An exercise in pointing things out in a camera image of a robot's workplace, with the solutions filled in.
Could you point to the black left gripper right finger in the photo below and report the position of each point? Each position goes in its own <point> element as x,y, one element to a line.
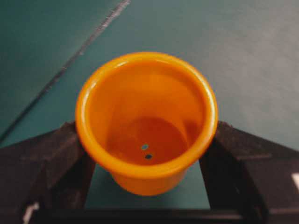
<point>251,176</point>

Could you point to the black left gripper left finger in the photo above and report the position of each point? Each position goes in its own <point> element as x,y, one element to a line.
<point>51,170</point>

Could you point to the orange plastic cup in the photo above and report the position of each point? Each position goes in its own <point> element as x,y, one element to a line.
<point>146,117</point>

